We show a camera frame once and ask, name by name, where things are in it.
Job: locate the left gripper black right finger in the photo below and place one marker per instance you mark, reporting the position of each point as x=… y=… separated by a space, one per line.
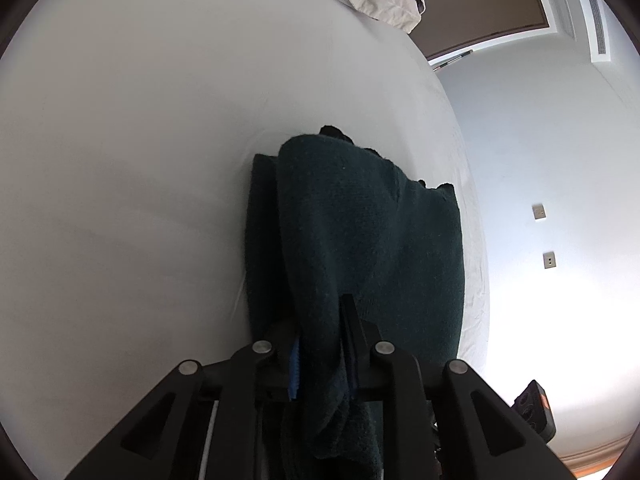
x=366 y=355

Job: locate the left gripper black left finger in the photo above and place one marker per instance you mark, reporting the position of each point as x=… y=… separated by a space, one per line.
x=276 y=370

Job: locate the dark green knit sweater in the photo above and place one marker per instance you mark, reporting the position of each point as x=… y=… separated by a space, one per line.
x=327 y=219

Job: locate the white bed sheet mattress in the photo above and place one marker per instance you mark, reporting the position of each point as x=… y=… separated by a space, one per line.
x=128 y=128

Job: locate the brown wooden door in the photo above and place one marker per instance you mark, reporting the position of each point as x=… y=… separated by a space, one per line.
x=449 y=25

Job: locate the white air vent grille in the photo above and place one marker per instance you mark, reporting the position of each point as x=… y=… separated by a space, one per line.
x=597 y=31

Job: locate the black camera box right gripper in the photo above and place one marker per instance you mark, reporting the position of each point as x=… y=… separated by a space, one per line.
x=533 y=406

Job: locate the lower wall socket plate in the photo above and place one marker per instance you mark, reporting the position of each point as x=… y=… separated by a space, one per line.
x=549 y=260

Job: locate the upper wall switch plate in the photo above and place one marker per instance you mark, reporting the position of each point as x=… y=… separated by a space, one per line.
x=539 y=212

